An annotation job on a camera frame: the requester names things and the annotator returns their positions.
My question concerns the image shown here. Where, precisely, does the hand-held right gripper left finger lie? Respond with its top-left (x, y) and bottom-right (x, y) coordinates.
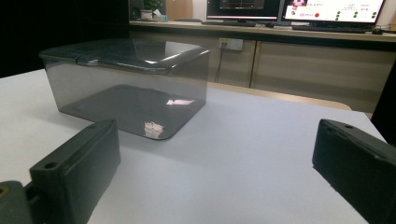
top-left (29, 119), bottom-right (121, 224)

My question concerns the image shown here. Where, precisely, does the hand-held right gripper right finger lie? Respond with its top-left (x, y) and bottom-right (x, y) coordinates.
top-left (312, 119), bottom-right (396, 224)

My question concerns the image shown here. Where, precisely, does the clear grey plastic box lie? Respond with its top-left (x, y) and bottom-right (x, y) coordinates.
top-left (39, 50), bottom-right (210, 141)

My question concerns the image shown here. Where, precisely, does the clear grey box lid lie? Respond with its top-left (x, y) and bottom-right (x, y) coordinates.
top-left (38, 37), bottom-right (211, 76)

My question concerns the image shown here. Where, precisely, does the wooden table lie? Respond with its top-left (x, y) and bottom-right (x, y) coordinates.
top-left (206, 81), bottom-right (353, 112)

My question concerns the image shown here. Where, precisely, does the long wooden cabinet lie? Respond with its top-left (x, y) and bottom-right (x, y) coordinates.
top-left (129, 20), bottom-right (396, 114)

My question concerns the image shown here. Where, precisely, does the black keyboard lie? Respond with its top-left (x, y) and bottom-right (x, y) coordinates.
top-left (291, 25), bottom-right (368, 35)
top-left (201, 20), bottom-right (258, 28)

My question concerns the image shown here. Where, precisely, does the black curtain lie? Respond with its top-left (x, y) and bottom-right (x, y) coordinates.
top-left (0, 0), bottom-right (131, 78)

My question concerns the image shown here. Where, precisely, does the bright screen monitor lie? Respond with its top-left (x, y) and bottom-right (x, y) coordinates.
top-left (283, 0), bottom-right (387, 24)

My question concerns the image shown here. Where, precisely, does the tissue box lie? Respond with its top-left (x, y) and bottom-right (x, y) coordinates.
top-left (152, 8), bottom-right (169, 22)

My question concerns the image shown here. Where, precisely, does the green potted plant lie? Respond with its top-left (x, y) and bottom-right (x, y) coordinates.
top-left (143, 0), bottom-right (166, 12)

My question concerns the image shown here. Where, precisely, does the dark screen monitor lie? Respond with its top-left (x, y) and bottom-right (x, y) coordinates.
top-left (205, 0), bottom-right (283, 21)

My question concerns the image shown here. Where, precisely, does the black power cable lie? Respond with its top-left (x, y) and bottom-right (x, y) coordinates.
top-left (214, 46), bottom-right (226, 84)

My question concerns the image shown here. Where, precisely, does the white wall power outlet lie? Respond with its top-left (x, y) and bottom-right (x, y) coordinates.
top-left (219, 37), bottom-right (244, 52)

